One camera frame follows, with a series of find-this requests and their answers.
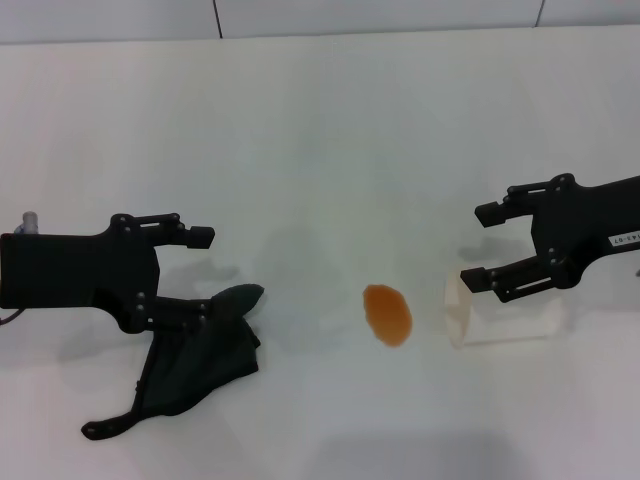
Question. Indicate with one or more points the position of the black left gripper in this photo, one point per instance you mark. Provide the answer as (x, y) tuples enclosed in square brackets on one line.
[(75, 270)]

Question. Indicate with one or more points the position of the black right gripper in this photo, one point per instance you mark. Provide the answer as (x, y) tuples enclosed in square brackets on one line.
[(590, 220)]

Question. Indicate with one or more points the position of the white paper cup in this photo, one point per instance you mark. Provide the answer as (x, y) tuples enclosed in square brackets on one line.
[(457, 310)]

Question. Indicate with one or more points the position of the dark blue rag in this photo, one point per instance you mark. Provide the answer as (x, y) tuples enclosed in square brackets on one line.
[(200, 360)]

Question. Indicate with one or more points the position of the black curved strip with screws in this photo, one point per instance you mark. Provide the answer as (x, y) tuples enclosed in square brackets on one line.
[(102, 429)]

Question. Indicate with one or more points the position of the orange liquid stain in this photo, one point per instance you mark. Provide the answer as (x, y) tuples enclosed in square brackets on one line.
[(387, 315)]

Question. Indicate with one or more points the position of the grey left gripper connector plug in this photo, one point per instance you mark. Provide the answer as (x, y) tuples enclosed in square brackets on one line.
[(31, 224)]

